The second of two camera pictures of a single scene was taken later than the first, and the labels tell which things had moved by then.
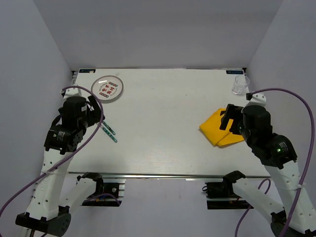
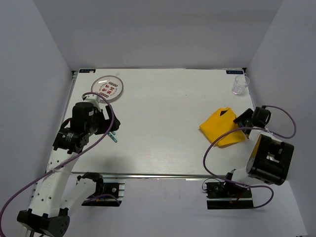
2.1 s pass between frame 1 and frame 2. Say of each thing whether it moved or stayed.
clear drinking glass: stayed
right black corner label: stayed
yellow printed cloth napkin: stayed
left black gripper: moved
